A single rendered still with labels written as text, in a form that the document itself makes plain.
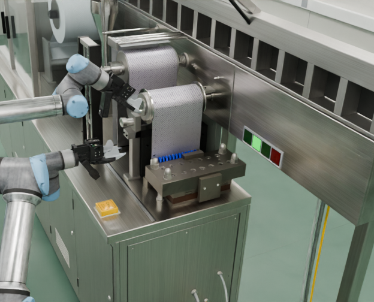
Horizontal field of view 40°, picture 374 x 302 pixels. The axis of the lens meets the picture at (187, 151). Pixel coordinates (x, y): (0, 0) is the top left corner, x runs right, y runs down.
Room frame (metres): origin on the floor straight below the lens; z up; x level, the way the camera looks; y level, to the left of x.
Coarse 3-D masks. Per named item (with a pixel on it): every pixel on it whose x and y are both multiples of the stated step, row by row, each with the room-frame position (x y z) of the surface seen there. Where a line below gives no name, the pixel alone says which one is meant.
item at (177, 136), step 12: (180, 120) 1.96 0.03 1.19; (192, 120) 1.99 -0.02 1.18; (156, 132) 1.91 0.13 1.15; (168, 132) 1.93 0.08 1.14; (180, 132) 1.96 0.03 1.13; (192, 132) 1.99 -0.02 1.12; (156, 144) 1.91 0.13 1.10; (168, 144) 1.94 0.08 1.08; (180, 144) 1.97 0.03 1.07; (192, 144) 2.00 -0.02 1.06; (156, 156) 1.91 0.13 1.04
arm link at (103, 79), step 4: (104, 72) 1.83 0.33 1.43; (100, 76) 1.87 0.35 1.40; (104, 76) 1.81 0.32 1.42; (108, 76) 1.83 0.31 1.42; (100, 80) 1.79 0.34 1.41; (104, 80) 1.80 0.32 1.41; (108, 80) 1.82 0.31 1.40; (96, 84) 1.79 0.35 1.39; (100, 84) 1.79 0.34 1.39; (104, 84) 1.80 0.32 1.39; (96, 88) 1.80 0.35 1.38; (100, 88) 1.80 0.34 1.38
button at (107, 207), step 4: (108, 200) 1.72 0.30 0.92; (112, 200) 1.73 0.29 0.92; (96, 204) 1.69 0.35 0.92; (100, 204) 1.69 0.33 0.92; (104, 204) 1.69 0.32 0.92; (108, 204) 1.69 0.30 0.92; (112, 204) 1.70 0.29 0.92; (96, 208) 1.69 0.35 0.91; (100, 208) 1.67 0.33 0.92; (104, 208) 1.67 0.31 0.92; (108, 208) 1.67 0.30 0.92; (112, 208) 1.67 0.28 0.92; (116, 208) 1.67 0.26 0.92; (100, 212) 1.65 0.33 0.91; (104, 212) 1.65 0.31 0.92; (108, 212) 1.66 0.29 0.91; (112, 212) 1.66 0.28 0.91; (116, 212) 1.67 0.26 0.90
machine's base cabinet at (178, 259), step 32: (0, 96) 3.45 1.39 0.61; (0, 128) 3.62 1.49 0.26; (32, 128) 2.60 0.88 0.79; (64, 192) 2.10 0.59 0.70; (64, 224) 2.14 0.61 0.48; (192, 224) 1.71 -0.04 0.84; (224, 224) 1.79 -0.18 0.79; (64, 256) 2.18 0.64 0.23; (96, 256) 1.72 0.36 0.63; (128, 256) 1.57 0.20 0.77; (160, 256) 1.64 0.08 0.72; (192, 256) 1.72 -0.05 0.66; (224, 256) 1.80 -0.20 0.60; (96, 288) 1.73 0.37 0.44; (128, 288) 1.57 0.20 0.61; (160, 288) 1.64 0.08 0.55; (192, 288) 1.73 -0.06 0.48
